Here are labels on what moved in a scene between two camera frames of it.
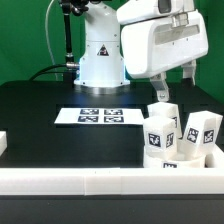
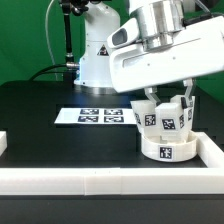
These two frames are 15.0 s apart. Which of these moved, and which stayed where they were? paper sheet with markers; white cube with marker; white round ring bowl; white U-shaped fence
Moved: white round ring bowl; white cube with marker
Stayed: white U-shaped fence; paper sheet with markers
